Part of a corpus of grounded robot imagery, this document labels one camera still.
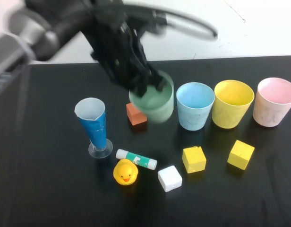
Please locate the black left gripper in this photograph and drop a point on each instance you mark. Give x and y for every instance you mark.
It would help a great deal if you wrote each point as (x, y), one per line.
(112, 40)

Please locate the green plastic cup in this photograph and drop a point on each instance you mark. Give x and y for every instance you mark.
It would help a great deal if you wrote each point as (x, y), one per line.
(157, 106)

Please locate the yellow plastic cup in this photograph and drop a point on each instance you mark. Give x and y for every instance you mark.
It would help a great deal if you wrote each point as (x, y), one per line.
(225, 116)

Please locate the pink plastic cup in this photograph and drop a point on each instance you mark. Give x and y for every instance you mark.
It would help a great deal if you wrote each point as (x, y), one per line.
(268, 116)

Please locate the orange cube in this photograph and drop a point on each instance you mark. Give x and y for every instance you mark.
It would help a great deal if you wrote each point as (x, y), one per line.
(135, 117)

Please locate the light blue plastic cup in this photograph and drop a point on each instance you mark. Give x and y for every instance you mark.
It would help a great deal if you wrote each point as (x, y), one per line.
(192, 120)

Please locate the blue taped conical measuring cup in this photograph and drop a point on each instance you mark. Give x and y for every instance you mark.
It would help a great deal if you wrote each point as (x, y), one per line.
(96, 127)

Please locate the white green glue stick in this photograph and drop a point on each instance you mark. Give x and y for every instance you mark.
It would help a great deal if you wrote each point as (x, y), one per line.
(145, 161)

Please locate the yellow cube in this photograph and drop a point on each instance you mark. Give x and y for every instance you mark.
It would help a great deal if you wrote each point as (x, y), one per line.
(241, 154)
(194, 160)

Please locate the yellow rubber duck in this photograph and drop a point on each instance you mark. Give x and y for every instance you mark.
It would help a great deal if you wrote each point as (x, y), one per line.
(125, 172)

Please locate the white foam cube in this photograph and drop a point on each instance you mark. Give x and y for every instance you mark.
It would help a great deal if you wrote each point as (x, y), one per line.
(170, 178)

